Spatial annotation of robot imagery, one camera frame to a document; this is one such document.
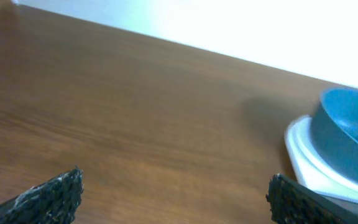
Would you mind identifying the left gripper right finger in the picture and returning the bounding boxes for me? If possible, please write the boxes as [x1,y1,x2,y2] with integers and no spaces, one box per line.
[266,174,358,224]

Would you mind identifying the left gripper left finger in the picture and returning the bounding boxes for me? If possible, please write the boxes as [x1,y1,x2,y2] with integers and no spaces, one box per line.
[0,168,84,224]

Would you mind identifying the blue plastic bowl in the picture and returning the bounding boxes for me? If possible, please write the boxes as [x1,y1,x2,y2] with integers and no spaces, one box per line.
[310,88,358,183]

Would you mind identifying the white digital kitchen scale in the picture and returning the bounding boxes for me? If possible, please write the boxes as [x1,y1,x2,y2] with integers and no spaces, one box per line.
[284,115,358,215]

